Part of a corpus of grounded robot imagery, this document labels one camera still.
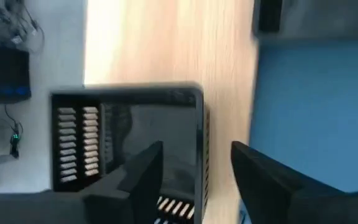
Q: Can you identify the black plug with green light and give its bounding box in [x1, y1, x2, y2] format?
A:
[3, 104, 24, 159]

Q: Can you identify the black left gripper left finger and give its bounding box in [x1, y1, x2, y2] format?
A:
[82, 140, 165, 224]

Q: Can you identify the black computer tower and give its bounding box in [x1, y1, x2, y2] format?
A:
[0, 43, 32, 104]

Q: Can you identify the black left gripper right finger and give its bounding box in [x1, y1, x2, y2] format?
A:
[230, 141, 356, 224]

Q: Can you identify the wooden shelf board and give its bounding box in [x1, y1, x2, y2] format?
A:
[84, 0, 259, 224]

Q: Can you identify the black slotted plastic basket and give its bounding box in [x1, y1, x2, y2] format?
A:
[50, 81, 211, 224]

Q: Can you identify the grey tangled cable bundle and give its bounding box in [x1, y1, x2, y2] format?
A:
[0, 0, 45, 54]

